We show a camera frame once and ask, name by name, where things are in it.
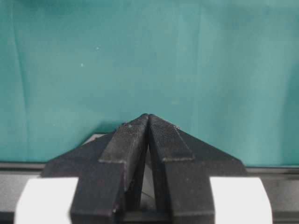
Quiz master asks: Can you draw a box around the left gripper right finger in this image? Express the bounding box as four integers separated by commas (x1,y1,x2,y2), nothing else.
148,114,248,222

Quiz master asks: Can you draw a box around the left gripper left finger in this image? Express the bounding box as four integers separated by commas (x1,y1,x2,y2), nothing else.
41,114,149,222

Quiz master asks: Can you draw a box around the green table cloth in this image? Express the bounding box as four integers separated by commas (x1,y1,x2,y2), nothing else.
0,0,299,166

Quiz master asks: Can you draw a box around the black frame rail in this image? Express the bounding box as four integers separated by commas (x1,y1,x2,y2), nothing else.
0,162,299,217

